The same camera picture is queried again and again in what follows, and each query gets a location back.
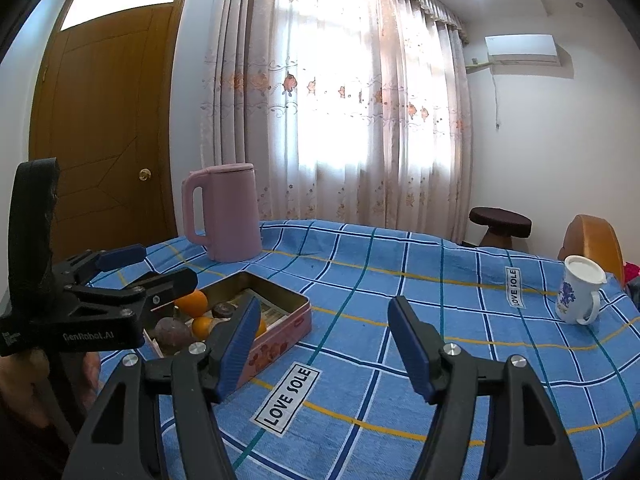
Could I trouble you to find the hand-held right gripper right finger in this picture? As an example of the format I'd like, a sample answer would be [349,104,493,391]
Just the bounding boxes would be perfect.
[387,296,586,480]

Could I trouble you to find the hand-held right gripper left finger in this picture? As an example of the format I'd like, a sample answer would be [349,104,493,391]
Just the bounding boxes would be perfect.
[60,296,263,480]

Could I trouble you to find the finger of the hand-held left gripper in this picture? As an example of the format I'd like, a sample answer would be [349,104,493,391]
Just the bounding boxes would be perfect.
[51,243,147,286]
[65,267,199,318]

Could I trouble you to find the pink metal tin box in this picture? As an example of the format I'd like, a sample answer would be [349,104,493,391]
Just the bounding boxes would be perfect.
[142,272,312,391]

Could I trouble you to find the purple passion fruit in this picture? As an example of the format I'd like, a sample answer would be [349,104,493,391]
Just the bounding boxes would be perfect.
[152,316,193,356]

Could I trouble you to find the person's left hand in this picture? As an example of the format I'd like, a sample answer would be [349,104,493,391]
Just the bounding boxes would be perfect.
[0,352,103,428]

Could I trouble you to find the printed paper card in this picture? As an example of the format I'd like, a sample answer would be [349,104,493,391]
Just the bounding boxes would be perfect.
[243,287,289,329]

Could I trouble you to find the blue checked tablecloth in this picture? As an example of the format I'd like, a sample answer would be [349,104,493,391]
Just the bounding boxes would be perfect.
[97,219,640,480]

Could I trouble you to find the pink electric kettle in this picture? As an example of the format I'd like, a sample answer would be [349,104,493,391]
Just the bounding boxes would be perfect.
[181,162,263,263]

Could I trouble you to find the brown wooden door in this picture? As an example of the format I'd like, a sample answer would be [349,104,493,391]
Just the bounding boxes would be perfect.
[29,2,186,261]

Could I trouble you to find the dark round stool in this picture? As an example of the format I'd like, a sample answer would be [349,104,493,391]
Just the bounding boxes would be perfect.
[469,206,532,248]

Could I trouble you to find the white mug blue print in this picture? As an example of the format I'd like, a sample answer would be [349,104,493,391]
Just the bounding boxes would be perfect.
[555,255,608,326]

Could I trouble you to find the sheer floral curtain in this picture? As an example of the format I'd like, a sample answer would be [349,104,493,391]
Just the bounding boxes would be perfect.
[200,0,471,243]

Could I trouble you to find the wooden chair back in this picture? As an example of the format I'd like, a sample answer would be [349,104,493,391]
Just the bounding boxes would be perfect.
[557,214,626,286]

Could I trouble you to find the white air conditioner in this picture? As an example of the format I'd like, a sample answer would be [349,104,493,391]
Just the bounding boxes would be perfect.
[484,35,560,66]

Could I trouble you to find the air conditioner cable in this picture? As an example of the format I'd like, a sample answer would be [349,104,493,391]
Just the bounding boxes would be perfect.
[492,67,502,131]

